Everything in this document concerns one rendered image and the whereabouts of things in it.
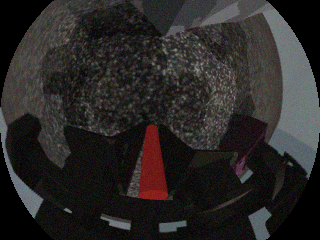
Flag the red peg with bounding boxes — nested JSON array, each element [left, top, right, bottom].
[[139, 124, 169, 200]]

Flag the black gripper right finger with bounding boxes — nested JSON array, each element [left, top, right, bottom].
[[159, 124, 237, 200]]

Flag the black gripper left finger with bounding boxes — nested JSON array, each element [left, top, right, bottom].
[[64, 121, 147, 196]]

